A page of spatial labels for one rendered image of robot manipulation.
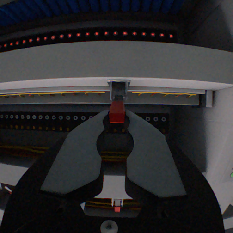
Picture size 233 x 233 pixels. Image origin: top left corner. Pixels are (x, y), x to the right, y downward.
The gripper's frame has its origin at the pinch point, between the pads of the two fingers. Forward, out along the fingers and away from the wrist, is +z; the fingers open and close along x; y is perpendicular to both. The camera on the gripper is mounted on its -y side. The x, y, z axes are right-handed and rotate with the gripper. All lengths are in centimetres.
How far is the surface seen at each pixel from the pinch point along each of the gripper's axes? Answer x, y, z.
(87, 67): -3.5, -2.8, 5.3
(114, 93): -0.6, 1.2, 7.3
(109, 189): -1.3, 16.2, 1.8
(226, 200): 23.6, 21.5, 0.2
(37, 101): -14.5, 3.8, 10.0
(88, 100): -4.9, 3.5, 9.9
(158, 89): 5.8, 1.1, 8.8
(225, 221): 30.9, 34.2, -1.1
